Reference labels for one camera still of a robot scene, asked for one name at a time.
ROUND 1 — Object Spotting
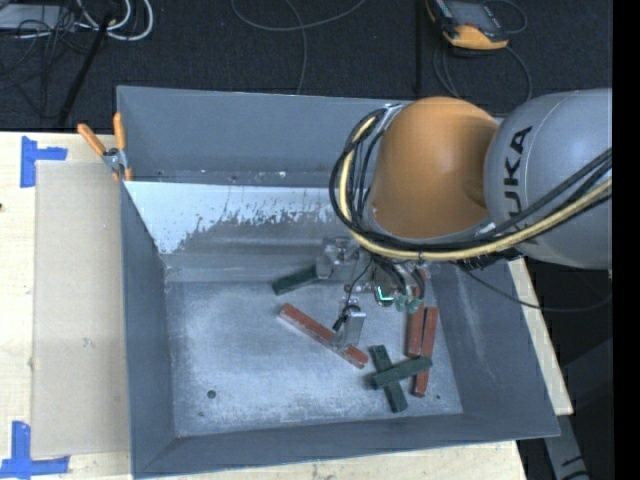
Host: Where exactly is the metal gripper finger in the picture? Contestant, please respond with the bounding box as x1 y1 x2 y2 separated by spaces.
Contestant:
329 305 367 355
315 236 362 280

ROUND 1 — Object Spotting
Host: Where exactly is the red-brown flat block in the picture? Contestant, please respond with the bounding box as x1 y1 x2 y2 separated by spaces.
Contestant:
405 267 428 360
277 302 370 370
410 306 440 399

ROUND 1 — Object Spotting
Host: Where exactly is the dark green flat block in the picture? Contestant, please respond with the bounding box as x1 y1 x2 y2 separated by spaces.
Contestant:
370 355 434 390
367 344 409 414
271 264 322 296

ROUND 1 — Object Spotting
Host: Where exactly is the grey metal bin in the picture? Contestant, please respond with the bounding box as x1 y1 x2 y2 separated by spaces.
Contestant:
115 85 562 480

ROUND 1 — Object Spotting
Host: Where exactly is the pale flat board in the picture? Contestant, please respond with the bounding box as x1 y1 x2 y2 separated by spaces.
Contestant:
30 160 132 460

